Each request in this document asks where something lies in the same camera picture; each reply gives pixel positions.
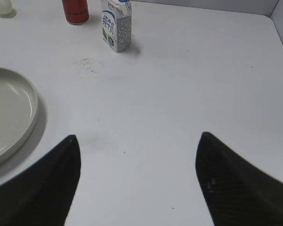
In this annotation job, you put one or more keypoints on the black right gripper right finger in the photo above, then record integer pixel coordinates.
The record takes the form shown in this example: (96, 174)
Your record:
(236, 192)

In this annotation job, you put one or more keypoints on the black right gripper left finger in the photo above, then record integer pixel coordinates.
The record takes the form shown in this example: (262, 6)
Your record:
(42, 194)

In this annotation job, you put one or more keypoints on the grey-white round plate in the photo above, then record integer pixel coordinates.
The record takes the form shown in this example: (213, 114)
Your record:
(19, 105)

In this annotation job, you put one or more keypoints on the blue white milk carton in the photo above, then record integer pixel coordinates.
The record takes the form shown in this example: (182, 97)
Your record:
(117, 24)

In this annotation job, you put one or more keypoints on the white egg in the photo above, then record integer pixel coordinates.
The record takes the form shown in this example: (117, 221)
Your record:
(5, 7)

